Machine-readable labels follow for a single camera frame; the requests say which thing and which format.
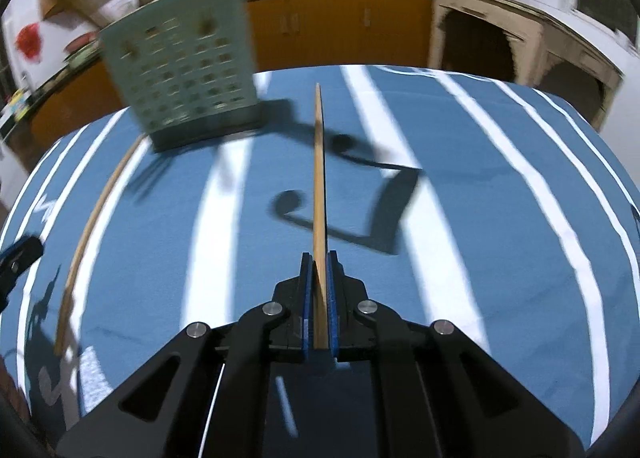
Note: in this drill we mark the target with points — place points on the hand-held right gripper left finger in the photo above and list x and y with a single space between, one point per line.
307 308

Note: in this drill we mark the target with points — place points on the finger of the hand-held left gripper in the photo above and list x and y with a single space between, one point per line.
20 255

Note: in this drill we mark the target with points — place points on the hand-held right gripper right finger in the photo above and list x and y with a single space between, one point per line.
333 308

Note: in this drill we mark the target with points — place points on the wooden chopstick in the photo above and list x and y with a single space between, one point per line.
90 238
318 188

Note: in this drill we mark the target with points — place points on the green perforated utensil holder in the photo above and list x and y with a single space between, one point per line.
185 63

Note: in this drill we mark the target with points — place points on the detergent bottle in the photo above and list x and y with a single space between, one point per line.
19 105

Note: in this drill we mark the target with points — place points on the blue white striped tablecloth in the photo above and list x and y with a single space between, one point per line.
475 238

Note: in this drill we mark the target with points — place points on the hanging red plastic bag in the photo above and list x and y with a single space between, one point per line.
29 40

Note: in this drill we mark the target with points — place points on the reddish basin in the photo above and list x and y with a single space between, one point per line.
82 40

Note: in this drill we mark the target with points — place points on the orange lower kitchen cabinets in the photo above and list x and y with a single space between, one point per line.
325 28

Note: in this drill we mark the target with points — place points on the beige side cabinet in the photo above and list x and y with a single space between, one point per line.
550 38

